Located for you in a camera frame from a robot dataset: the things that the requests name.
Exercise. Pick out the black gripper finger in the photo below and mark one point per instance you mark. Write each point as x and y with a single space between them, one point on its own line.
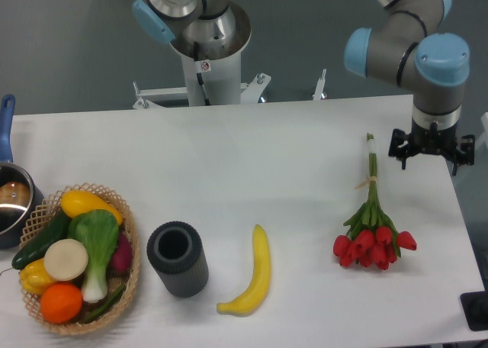
464 153
399 146

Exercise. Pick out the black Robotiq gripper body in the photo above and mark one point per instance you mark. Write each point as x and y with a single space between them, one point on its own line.
432 141

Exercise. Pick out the red tulip bouquet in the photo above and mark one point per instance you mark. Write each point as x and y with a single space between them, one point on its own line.
371 238

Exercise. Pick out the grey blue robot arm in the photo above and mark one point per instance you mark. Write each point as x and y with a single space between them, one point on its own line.
407 51

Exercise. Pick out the black device at edge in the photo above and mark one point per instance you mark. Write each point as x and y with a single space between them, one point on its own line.
474 305

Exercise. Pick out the yellow banana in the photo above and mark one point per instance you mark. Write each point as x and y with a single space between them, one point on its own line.
254 295

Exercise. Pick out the dark grey ribbed vase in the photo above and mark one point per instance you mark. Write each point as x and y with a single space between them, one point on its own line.
175 251

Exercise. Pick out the purple sweet potato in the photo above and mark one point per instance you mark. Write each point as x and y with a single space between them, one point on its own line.
122 257

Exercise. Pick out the green bok choy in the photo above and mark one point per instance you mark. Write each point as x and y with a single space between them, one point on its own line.
98 232

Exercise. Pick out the green bean pod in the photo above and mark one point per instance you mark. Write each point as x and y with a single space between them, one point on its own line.
105 307

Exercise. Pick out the yellow squash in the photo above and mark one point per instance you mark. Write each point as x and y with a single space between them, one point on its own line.
77 202

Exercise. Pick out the green cucumber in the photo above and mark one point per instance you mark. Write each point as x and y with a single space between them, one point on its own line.
56 230

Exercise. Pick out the white round radish slice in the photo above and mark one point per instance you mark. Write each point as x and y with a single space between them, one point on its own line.
65 260

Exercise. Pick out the woven wicker basket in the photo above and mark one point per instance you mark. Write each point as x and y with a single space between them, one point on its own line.
122 273

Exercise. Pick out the orange fruit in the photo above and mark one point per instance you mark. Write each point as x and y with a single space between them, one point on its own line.
61 302

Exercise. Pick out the yellow bell pepper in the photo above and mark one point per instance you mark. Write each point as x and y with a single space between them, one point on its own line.
35 279

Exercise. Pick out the white metal base frame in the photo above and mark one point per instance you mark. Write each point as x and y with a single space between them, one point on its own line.
160 94

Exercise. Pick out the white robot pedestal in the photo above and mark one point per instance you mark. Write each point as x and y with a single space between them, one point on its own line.
210 51

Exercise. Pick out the blue handled saucepan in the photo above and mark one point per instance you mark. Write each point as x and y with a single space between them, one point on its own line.
19 195

